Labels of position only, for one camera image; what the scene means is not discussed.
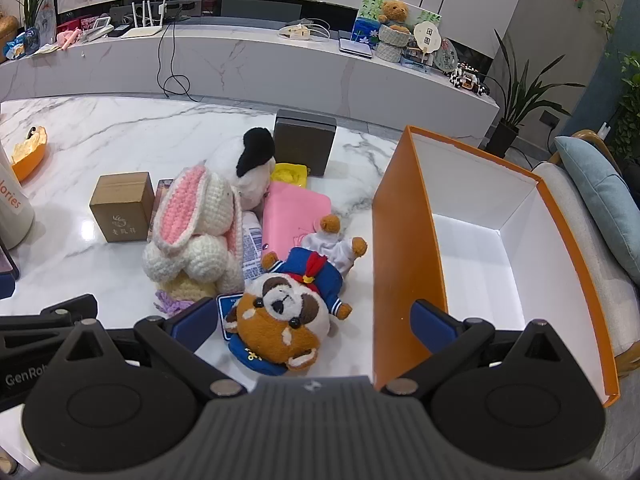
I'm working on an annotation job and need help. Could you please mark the red panda sailor plush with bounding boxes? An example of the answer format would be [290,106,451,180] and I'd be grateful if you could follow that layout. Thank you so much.
[223,236,368,377]

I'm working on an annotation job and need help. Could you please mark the blue snack bag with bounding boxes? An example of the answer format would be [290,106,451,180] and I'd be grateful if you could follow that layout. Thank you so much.
[2,30,41,58]

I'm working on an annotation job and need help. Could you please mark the brown cardboard box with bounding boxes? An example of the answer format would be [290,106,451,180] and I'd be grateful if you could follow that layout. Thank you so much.
[89,171,156,244]

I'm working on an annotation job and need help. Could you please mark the potted plant black pot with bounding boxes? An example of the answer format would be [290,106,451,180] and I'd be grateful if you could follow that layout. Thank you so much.
[477,30,586,158]

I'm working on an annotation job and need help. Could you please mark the grey tablet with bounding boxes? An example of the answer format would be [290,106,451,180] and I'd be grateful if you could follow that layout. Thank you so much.
[337,30,373,58]

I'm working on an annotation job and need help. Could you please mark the decorative glass plate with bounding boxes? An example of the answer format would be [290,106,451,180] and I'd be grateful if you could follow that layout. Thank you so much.
[432,40,458,73]

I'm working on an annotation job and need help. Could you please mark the round white paper fan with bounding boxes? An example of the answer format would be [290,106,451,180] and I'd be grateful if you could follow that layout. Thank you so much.
[413,21,443,56]

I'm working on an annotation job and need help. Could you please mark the white power strip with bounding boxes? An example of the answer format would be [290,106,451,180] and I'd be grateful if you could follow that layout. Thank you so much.
[278,19,331,41]

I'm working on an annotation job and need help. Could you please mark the white bottle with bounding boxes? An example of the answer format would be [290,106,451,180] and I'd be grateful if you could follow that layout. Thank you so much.
[0,147,36,250]

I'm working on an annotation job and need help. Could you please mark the crocheted white rabbit plush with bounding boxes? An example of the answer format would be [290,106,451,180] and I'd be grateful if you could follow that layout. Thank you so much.
[142,165,247,317]

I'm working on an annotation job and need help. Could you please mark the long leaf green plant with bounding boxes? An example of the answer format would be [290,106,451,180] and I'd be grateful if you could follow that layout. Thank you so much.
[15,0,66,43]

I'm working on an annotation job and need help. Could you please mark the light blue cushion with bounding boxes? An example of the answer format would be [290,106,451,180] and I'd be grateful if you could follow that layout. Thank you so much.
[554,135,640,286]

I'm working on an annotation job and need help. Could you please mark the orange cardboard storage box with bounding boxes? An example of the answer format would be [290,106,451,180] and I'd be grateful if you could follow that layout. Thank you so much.
[371,125,621,408]

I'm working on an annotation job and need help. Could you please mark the dark grey box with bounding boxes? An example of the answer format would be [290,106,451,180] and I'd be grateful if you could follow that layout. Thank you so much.
[273,108,338,177]

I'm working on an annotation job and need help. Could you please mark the wicker basket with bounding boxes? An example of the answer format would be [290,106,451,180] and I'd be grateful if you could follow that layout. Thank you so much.
[0,15,21,51]

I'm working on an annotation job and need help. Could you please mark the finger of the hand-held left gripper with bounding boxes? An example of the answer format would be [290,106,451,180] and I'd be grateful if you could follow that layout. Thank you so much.
[40,294,99,318]

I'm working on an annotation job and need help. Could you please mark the blue white tissue packet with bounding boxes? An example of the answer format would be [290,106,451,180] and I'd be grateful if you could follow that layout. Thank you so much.
[241,211,266,281]

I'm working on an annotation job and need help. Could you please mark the blue white card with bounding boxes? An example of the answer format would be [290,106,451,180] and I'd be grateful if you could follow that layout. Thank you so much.
[216,294,242,333]

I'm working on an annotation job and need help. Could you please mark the white armchair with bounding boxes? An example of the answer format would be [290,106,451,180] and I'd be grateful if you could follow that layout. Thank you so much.
[530,130,640,376]

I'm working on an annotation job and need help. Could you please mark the brown teddy bear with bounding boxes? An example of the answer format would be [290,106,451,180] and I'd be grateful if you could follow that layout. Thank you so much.
[377,0,411,33]

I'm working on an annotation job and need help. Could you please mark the pink toy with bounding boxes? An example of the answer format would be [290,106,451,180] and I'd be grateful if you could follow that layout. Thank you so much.
[56,27,83,51]

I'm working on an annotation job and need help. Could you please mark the white desk telephone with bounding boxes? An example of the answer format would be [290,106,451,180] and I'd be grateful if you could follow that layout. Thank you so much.
[80,16,113,41]

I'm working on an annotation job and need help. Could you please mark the dark patterned booklet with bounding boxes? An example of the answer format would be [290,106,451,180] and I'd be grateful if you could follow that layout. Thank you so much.
[150,178,176,240]

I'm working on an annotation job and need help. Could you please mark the white marble tv stand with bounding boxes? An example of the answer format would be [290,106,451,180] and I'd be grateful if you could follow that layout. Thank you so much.
[0,0,501,153]

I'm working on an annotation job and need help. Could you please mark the small photo frame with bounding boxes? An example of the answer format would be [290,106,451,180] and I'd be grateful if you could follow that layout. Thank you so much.
[400,47,433,73]

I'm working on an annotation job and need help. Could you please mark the pink leather wallet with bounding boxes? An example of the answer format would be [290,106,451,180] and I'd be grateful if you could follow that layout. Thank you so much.
[261,181,333,261]

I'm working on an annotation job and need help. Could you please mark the white router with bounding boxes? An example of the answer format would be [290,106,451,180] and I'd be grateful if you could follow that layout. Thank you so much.
[121,1,171,39]

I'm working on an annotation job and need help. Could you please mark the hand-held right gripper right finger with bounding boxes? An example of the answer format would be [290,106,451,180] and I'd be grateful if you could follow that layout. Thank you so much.
[380,299,576,396]

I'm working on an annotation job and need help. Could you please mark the white plush dog black ear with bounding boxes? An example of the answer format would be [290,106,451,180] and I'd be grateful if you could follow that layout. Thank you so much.
[205,127,278,211]

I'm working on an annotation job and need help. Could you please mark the black white toy car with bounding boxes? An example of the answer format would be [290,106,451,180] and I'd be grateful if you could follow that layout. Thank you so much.
[449,62,493,97]

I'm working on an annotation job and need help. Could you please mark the black power cable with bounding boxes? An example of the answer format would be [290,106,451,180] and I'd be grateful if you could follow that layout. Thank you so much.
[157,2,196,103]

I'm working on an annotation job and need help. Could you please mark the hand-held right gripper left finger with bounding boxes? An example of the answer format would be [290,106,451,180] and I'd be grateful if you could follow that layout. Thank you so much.
[52,297,248,401]

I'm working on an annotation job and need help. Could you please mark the climbing green plant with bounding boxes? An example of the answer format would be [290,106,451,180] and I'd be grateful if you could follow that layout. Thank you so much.
[607,50,640,161]

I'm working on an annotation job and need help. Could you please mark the yellow soft item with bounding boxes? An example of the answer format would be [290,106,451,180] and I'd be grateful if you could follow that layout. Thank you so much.
[270,162,310,188]

